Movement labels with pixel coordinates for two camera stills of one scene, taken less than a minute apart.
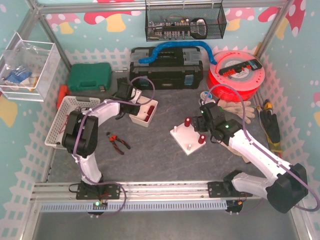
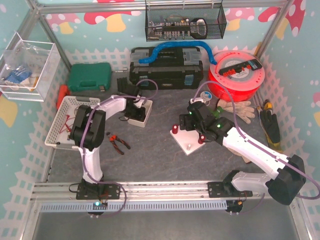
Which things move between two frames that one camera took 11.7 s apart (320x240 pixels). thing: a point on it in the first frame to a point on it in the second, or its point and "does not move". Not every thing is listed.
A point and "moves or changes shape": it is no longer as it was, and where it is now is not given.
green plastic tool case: (90, 76) does not move
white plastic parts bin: (146, 111) moves or changes shape
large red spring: (201, 139) does not move
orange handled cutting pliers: (113, 138) does not move
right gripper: (198, 123) to (188, 120)
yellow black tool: (268, 104) does not move
